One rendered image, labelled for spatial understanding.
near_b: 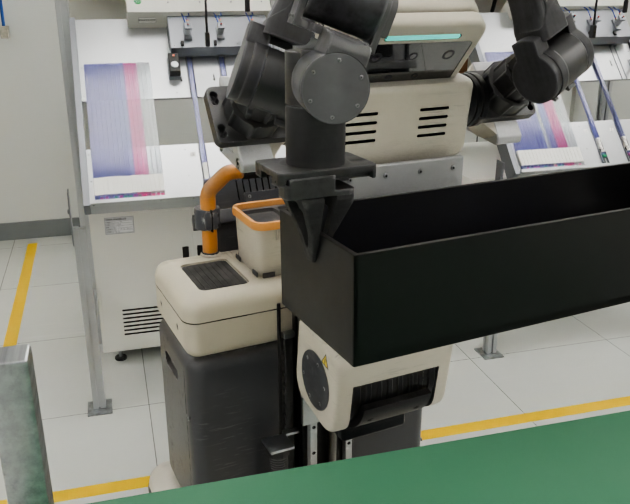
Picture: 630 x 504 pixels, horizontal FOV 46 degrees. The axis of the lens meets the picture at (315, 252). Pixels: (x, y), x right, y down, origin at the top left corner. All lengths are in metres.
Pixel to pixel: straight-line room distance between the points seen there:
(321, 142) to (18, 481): 0.38
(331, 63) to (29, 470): 0.39
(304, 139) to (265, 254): 0.76
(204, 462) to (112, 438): 0.99
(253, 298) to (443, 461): 0.77
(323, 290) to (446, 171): 0.48
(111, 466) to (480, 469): 1.78
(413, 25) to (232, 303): 0.63
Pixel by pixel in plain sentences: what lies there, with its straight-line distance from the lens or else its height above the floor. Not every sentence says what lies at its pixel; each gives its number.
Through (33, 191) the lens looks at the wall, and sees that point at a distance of 4.38.
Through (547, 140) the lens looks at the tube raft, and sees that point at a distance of 2.84.
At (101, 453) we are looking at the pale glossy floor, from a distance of 2.44.
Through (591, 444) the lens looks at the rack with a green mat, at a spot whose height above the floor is 0.95.
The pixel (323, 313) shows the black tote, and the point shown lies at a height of 1.04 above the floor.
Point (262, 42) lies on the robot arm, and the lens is 0.93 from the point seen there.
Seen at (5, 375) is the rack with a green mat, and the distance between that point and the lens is 0.58.
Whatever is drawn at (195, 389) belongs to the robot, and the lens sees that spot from 1.45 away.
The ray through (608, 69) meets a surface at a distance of 3.20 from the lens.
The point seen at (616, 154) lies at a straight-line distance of 2.98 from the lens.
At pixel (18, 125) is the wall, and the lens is 4.30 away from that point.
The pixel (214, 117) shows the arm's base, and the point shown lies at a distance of 1.04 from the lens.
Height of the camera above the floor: 1.36
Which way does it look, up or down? 20 degrees down
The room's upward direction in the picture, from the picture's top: straight up
